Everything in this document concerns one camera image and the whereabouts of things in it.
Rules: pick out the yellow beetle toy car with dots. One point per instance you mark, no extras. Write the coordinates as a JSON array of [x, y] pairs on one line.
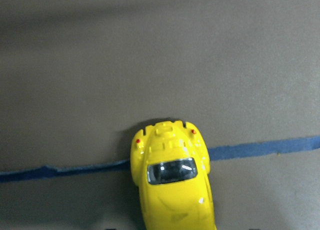
[[170, 165]]

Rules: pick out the brown paper table cover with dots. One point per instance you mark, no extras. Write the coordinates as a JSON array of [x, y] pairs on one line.
[[78, 78]]

